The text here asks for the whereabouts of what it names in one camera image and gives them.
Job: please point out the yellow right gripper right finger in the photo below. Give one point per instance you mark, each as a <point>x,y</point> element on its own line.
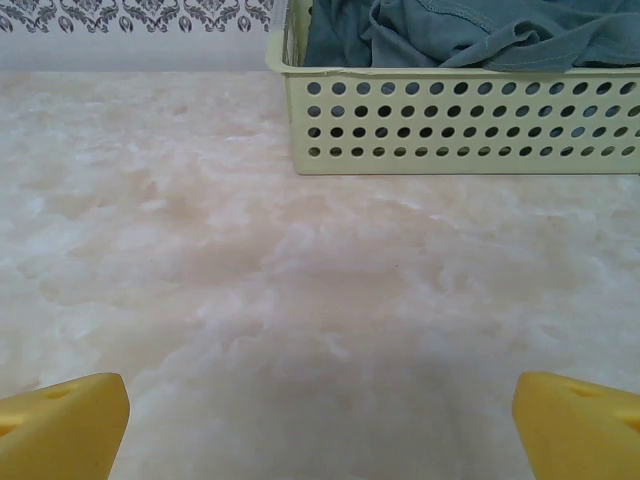
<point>580,430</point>

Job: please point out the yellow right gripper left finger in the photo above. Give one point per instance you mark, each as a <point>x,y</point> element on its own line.
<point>60,430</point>

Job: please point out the grey t-shirt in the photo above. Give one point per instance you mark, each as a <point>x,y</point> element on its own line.
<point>425,35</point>

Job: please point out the pale green perforated plastic basket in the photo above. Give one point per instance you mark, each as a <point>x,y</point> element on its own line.
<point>450,120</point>

